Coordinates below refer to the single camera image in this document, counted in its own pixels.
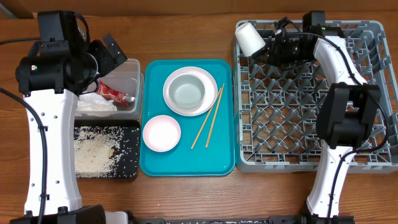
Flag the black food waste tray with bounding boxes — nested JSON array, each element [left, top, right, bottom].
[[73, 119, 141, 180]]

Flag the clear plastic waste bin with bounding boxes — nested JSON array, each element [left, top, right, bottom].
[[75, 58, 144, 121]]

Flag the pale pink plate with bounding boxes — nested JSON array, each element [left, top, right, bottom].
[[163, 67, 218, 116]]

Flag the grey dishwasher rack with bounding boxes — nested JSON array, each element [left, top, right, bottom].
[[233, 21, 397, 174]]

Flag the wooden chopstick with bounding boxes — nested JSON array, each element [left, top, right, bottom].
[[205, 84, 224, 149], [190, 86, 223, 150]]

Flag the teal serving tray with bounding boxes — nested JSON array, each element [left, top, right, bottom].
[[139, 59, 236, 177]]

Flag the red snack wrapper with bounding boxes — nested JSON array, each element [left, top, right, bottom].
[[97, 81, 135, 106]]

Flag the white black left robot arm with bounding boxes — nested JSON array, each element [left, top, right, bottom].
[[15, 11, 134, 223]]

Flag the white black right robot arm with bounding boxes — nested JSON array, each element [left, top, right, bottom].
[[235, 11, 382, 223]]

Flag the white napkin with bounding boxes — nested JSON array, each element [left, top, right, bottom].
[[76, 93, 117, 111]]

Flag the pale green cup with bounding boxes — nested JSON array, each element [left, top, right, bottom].
[[235, 22, 266, 57]]

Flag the grey green bowl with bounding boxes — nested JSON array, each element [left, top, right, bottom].
[[169, 74, 205, 109]]

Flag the small pink bowl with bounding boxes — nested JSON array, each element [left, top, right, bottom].
[[142, 115, 182, 152]]

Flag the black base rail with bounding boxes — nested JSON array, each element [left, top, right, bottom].
[[129, 215, 355, 224]]

